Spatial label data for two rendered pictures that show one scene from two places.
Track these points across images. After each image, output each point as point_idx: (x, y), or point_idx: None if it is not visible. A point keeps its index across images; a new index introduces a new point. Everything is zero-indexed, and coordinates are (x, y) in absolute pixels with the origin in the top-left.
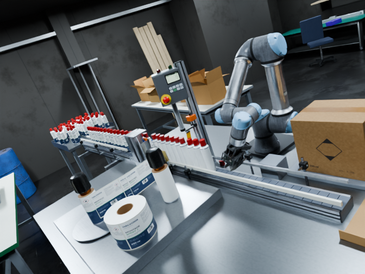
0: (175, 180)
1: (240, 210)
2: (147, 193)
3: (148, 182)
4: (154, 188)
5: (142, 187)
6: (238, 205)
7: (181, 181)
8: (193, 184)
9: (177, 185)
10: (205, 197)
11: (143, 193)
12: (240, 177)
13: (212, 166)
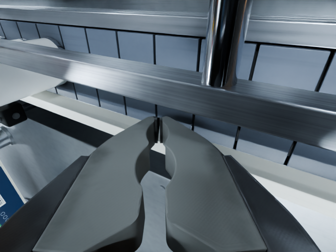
0: (25, 134)
1: (320, 237)
2: (34, 180)
3: (5, 188)
4: (25, 163)
5: (15, 203)
6: (292, 208)
7: (41, 139)
8: (74, 150)
9: (49, 156)
10: (161, 219)
11: (28, 178)
12: (274, 187)
13: (36, 84)
